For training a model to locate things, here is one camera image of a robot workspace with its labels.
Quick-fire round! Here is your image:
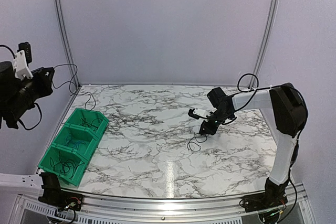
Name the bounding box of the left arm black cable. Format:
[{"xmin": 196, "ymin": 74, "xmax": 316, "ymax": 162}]
[{"xmin": 0, "ymin": 44, "xmax": 43, "ymax": 131}]

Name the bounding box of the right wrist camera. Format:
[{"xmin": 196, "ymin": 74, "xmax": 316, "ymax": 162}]
[{"xmin": 188, "ymin": 109, "xmax": 211, "ymax": 121}]

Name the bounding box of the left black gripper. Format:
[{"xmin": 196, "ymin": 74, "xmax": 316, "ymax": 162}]
[{"xmin": 3, "ymin": 66, "xmax": 55, "ymax": 124}]

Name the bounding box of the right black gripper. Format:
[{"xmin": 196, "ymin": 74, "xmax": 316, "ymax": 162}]
[{"xmin": 200, "ymin": 109, "xmax": 233, "ymax": 135}]

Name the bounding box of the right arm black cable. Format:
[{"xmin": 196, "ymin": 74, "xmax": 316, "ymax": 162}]
[{"xmin": 220, "ymin": 73, "xmax": 309, "ymax": 135}]

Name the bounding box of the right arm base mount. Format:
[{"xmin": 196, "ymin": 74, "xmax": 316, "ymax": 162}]
[{"xmin": 239, "ymin": 178, "xmax": 289, "ymax": 212}]

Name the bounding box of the middle green storage bin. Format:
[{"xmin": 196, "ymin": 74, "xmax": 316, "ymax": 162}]
[{"xmin": 53, "ymin": 125, "xmax": 98, "ymax": 161}]

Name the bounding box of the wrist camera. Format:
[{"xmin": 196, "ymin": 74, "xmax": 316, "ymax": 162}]
[
  {"xmin": 13, "ymin": 41, "xmax": 33, "ymax": 80},
  {"xmin": 188, "ymin": 109, "xmax": 211, "ymax": 121}
]

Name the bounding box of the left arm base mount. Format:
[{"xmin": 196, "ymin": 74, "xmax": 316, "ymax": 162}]
[{"xmin": 38, "ymin": 172, "xmax": 84, "ymax": 211}]

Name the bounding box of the green storage bin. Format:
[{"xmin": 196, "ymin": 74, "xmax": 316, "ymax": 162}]
[
  {"xmin": 65, "ymin": 108, "xmax": 109, "ymax": 140},
  {"xmin": 53, "ymin": 125, "xmax": 98, "ymax": 161},
  {"xmin": 38, "ymin": 146, "xmax": 88, "ymax": 186}
]

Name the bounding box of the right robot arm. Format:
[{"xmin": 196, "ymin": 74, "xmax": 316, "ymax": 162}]
[{"xmin": 188, "ymin": 83, "xmax": 308, "ymax": 207}]

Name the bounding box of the far green storage bin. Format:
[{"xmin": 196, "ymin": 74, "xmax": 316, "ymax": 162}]
[{"xmin": 65, "ymin": 108, "xmax": 109, "ymax": 140}]

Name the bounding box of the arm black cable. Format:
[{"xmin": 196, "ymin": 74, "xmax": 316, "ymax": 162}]
[
  {"xmin": 0, "ymin": 44, "xmax": 43, "ymax": 131},
  {"xmin": 220, "ymin": 73, "xmax": 309, "ymax": 135}
]

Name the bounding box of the front aluminium rail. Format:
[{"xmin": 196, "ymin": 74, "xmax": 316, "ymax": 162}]
[{"xmin": 8, "ymin": 183, "xmax": 316, "ymax": 223}]

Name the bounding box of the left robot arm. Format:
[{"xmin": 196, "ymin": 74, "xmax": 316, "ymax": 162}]
[{"xmin": 1, "ymin": 61, "xmax": 55, "ymax": 195}]

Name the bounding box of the near green storage bin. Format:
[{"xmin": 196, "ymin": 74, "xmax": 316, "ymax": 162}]
[{"xmin": 38, "ymin": 146, "xmax": 88, "ymax": 186}]

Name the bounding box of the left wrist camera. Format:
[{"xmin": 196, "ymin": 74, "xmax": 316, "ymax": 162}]
[{"xmin": 13, "ymin": 41, "xmax": 33, "ymax": 80}]

